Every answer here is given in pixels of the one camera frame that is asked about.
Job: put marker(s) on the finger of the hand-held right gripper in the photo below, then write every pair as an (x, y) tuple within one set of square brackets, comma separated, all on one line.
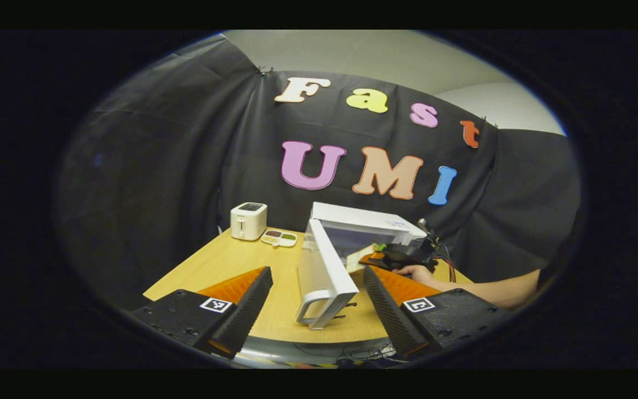
[(375, 260)]

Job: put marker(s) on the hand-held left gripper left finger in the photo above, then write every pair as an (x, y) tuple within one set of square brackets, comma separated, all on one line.
[(244, 313)]

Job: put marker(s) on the sandwich with green lettuce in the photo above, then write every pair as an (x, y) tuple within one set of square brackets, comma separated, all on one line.
[(355, 261)]

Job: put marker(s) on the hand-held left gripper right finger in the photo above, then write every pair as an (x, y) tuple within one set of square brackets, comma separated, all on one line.
[(388, 313)]

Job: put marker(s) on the black backdrop cloth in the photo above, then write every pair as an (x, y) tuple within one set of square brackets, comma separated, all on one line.
[(175, 166)]

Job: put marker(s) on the white microwave oven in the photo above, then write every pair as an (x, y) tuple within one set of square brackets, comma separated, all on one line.
[(327, 271)]

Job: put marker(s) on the white toaster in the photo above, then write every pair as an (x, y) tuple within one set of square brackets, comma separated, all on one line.
[(248, 221)]

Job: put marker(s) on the white divided sauce dish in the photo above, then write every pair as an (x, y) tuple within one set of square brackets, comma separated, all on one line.
[(278, 238)]

